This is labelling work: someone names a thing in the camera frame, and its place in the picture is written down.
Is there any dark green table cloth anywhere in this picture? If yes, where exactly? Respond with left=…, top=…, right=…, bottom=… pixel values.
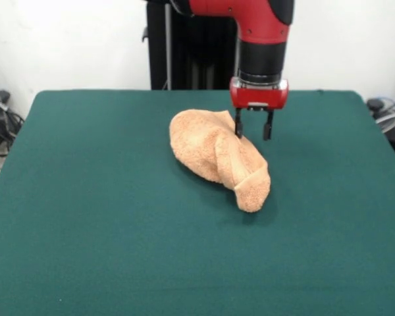
left=0, top=89, right=395, bottom=316

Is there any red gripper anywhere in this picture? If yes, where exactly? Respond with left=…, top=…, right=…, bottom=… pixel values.
left=229, top=77, right=290, bottom=142

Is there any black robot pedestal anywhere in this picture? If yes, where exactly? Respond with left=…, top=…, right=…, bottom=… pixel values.
left=140, top=0, right=261, bottom=91

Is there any orange terry towel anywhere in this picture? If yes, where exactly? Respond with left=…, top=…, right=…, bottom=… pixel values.
left=169, top=108, right=271, bottom=214

